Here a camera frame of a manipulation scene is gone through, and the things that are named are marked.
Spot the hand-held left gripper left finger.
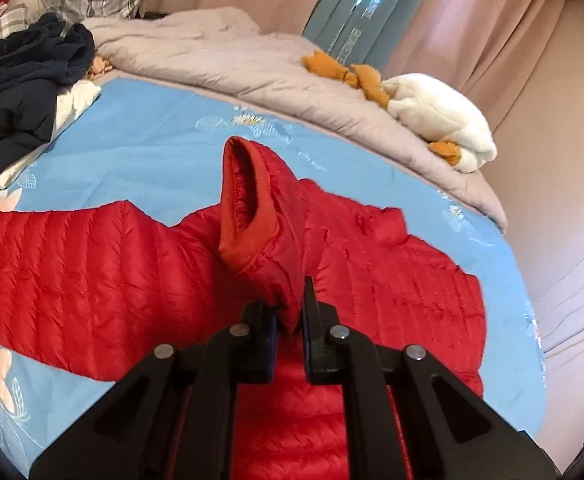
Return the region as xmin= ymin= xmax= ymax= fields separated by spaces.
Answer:
xmin=29 ymin=301 xmax=279 ymax=480

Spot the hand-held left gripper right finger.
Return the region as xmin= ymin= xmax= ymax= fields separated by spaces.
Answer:
xmin=302 ymin=276 xmax=559 ymax=480

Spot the red down jacket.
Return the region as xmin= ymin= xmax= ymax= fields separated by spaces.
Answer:
xmin=0 ymin=135 xmax=488 ymax=480

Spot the pile of dark navy clothes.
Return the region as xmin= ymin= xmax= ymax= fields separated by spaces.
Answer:
xmin=0 ymin=12 xmax=96 ymax=197

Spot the blue floral bedsheet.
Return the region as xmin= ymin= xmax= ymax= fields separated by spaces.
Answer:
xmin=0 ymin=77 xmax=548 ymax=480

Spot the white goose plush toy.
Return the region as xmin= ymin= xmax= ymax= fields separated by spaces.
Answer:
xmin=302 ymin=50 xmax=498 ymax=175

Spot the grey quilt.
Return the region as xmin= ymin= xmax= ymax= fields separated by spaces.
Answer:
xmin=84 ymin=6 xmax=509 ymax=233

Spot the white cloth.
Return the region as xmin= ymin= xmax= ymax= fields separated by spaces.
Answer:
xmin=0 ymin=80 xmax=102 ymax=192

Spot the small orange cloth item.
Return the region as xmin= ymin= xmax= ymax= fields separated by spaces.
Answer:
xmin=86 ymin=54 xmax=113 ymax=81

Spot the teal curtain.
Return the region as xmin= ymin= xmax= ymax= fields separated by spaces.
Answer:
xmin=302 ymin=0 xmax=444 ymax=81

